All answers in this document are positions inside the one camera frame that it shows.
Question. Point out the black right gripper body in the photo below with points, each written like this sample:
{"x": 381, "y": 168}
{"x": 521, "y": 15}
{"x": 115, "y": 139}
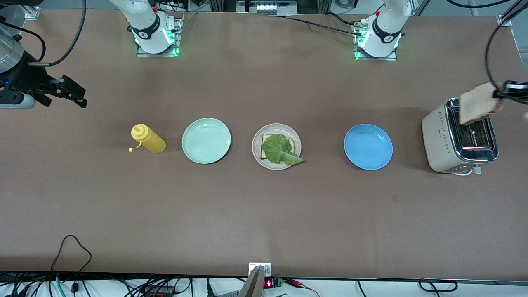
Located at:
{"x": 25, "y": 78}

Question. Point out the brown bread slice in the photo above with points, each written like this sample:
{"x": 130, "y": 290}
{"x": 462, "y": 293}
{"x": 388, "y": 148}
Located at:
{"x": 291, "y": 144}
{"x": 478, "y": 105}

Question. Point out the yellow mustard squeeze bottle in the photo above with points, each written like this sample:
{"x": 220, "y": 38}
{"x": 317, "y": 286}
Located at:
{"x": 153, "y": 142}

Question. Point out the green lettuce leaf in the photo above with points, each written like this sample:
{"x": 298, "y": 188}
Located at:
{"x": 280, "y": 148}

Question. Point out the light green plate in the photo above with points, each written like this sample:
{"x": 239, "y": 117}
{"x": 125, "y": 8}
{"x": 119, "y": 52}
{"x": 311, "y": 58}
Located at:
{"x": 206, "y": 141}

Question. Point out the blue plate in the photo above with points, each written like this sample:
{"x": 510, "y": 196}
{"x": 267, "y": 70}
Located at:
{"x": 368, "y": 147}

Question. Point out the beige plate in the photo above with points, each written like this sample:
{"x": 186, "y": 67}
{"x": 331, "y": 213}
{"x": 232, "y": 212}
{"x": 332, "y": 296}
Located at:
{"x": 268, "y": 164}

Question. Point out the beige chrome toaster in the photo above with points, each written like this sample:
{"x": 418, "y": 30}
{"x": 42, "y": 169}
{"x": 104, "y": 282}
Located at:
{"x": 437, "y": 140}

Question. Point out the grey equipment box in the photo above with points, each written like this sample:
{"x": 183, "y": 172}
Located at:
{"x": 266, "y": 7}

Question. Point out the red LED display module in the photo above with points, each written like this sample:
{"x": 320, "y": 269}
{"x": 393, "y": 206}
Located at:
{"x": 269, "y": 283}

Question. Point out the aluminium frame bracket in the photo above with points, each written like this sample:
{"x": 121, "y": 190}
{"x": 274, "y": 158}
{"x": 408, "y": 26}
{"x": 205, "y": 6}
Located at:
{"x": 33, "y": 12}
{"x": 502, "y": 20}

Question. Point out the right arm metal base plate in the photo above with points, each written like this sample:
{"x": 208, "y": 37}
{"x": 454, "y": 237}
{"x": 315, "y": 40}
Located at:
{"x": 156, "y": 55}

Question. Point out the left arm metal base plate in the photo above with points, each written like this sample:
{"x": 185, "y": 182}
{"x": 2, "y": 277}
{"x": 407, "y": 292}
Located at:
{"x": 375, "y": 59}

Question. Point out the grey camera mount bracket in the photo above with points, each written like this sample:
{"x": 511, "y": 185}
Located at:
{"x": 255, "y": 284}

